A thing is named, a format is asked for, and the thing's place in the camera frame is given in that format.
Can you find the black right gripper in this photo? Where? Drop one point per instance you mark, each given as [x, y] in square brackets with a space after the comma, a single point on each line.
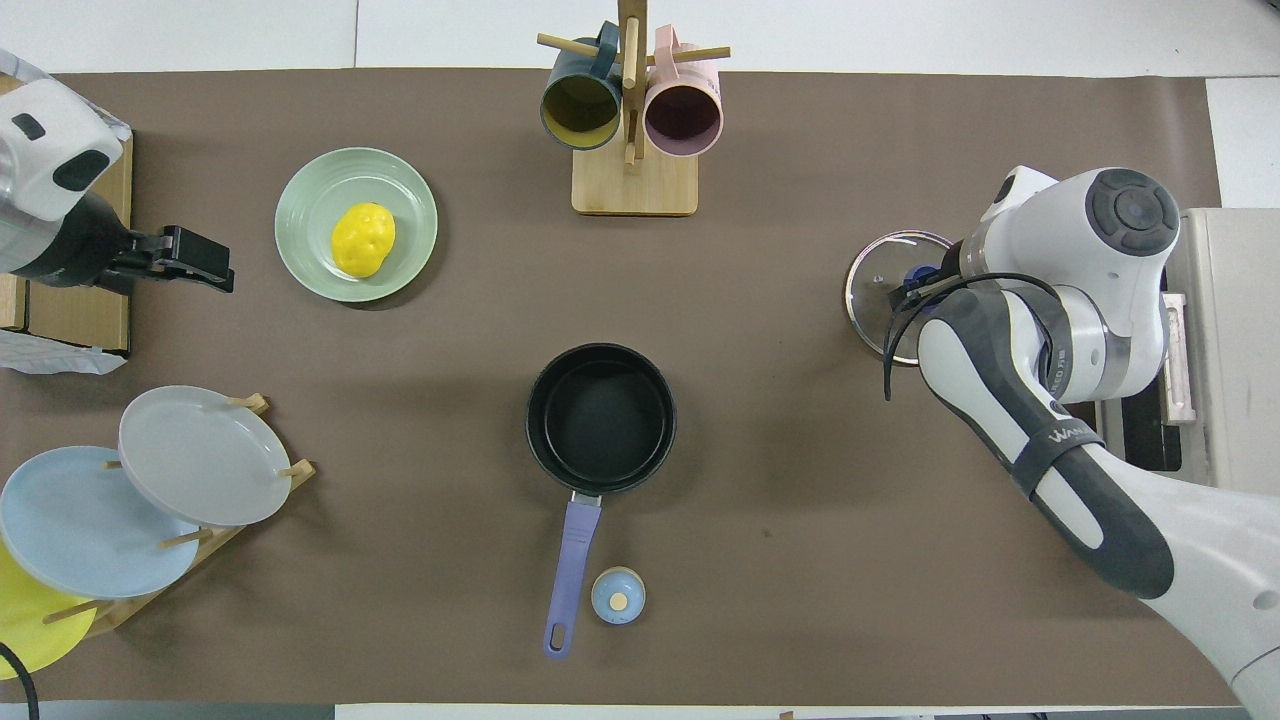
[953, 268]

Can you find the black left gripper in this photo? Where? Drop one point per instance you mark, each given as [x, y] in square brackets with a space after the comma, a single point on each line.
[85, 245]

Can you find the glass lid blue knob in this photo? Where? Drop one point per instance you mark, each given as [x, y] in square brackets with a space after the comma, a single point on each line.
[870, 300]

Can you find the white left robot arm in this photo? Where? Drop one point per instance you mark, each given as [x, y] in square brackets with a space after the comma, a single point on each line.
[50, 150]

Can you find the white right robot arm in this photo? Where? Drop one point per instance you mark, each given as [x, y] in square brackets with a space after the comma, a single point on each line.
[1100, 250]

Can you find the pale green plate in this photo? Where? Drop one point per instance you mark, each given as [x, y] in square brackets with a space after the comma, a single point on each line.
[310, 200]

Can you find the grey plate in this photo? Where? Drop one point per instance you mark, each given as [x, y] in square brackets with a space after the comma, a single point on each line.
[200, 455]

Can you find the light blue plate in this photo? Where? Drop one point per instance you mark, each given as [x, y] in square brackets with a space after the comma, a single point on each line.
[80, 525]

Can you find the wooden plate rack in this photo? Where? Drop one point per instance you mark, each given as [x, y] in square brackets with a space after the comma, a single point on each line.
[120, 612]

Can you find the yellow plate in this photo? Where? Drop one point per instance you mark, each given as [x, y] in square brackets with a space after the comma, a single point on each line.
[25, 620]

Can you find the white crumpled cloth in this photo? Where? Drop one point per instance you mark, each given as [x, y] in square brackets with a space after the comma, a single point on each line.
[50, 355]

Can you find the brown table mat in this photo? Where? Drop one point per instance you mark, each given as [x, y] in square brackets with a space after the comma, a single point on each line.
[800, 500]

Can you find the pink mug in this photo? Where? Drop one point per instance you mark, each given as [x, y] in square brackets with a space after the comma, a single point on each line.
[683, 115]

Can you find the wooden mug tree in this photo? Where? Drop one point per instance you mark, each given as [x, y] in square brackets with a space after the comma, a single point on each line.
[635, 185]

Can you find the beige toaster oven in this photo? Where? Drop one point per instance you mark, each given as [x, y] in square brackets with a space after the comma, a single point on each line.
[1240, 330]

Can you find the dark teal mug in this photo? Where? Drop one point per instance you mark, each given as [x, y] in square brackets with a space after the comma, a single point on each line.
[580, 105]

